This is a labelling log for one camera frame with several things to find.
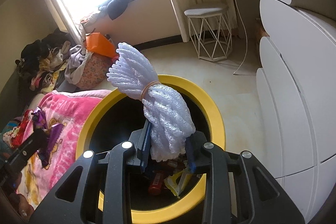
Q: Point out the floral fabric basket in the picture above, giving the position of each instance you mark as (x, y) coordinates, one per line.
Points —
(97, 71)

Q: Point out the long purple candy wrapper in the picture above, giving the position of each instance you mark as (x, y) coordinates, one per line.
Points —
(53, 134)

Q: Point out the colourful floral clothing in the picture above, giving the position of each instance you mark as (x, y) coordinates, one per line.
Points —
(6, 140)

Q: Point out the orange bag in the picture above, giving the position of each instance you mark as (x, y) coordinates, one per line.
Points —
(99, 44)

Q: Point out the small clothes heap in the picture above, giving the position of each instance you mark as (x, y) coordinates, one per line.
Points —
(90, 18)

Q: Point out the grey headboard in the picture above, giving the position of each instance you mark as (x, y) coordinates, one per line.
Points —
(13, 98)

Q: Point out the colourful tube with red cap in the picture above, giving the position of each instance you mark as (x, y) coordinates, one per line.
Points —
(156, 184)

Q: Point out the yellow-rimmed black trash bin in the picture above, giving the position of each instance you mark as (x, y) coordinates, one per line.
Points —
(204, 108)

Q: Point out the pink printed blanket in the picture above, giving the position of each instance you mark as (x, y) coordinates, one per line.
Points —
(71, 121)

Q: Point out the pile of mixed clothes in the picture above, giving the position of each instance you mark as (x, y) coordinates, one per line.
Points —
(44, 69)

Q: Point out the yellow snack packet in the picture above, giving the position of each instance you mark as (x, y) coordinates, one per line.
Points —
(178, 183)

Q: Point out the grey clothes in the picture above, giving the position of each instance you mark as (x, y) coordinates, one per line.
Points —
(76, 61)

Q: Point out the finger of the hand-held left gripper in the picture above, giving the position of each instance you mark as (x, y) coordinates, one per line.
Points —
(31, 148)

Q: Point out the red patterned cloth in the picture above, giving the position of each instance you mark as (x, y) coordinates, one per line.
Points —
(21, 129)

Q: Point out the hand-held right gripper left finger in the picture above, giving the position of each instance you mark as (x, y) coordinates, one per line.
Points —
(147, 148)

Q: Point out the white drawer cabinet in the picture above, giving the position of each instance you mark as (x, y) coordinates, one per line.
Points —
(288, 82)

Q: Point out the narrow cream curtain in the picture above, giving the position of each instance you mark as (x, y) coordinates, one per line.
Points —
(65, 16)

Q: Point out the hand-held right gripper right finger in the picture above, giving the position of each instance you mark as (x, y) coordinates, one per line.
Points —
(191, 158)

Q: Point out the white window seat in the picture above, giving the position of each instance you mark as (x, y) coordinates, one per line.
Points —
(147, 19)

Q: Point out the lilac foam net bundle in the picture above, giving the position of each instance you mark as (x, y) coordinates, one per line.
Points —
(157, 108)

